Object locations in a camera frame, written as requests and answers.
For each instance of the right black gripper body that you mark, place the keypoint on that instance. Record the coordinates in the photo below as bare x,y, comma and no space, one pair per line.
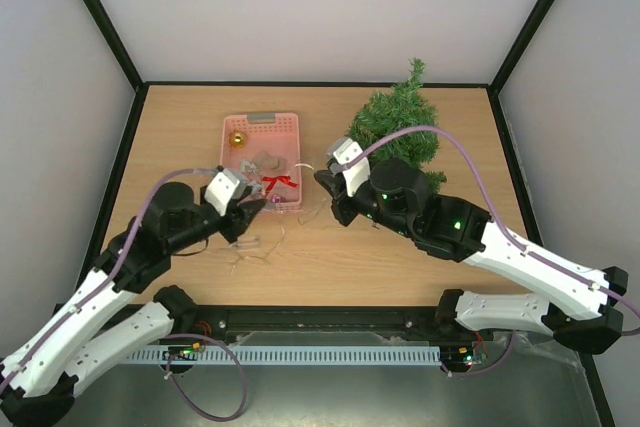
342,202

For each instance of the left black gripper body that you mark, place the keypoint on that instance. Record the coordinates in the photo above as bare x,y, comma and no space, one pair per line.
235,226

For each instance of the clear led string lights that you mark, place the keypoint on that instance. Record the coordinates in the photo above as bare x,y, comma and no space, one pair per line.
268,230

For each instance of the pink plastic basket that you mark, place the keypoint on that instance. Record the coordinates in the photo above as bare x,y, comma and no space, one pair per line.
265,148

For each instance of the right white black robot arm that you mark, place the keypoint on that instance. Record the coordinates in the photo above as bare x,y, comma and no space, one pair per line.
564,301

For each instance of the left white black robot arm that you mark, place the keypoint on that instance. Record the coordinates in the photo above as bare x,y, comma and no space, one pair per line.
41,381

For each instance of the silver reindeer ornament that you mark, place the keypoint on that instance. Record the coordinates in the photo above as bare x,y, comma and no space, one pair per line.
249,168

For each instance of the red ribbon bow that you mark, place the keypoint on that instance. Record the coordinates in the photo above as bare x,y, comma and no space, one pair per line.
272,181

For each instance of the beige felt ornament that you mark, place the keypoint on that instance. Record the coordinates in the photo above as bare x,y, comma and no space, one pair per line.
269,162

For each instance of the gold bauble ornament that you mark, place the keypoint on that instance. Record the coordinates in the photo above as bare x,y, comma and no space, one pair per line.
237,139

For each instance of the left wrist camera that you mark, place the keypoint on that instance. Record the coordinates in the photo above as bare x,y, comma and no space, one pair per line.
225,186

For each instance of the black frame rail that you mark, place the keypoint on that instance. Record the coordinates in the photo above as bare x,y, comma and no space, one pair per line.
435,325

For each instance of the light blue cable duct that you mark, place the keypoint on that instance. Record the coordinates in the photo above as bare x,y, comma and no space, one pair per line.
295,356

